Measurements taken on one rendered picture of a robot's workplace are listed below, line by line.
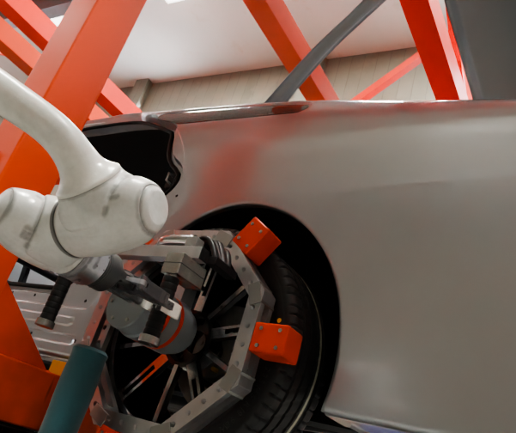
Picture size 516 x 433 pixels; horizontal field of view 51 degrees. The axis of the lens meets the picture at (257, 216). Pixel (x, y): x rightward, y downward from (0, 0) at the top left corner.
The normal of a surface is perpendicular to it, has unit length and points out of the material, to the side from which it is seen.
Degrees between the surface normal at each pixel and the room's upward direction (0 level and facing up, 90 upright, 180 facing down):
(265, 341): 90
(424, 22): 180
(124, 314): 90
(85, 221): 140
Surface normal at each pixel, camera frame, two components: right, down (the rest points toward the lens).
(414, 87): -0.43, -0.49
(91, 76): 0.84, 0.00
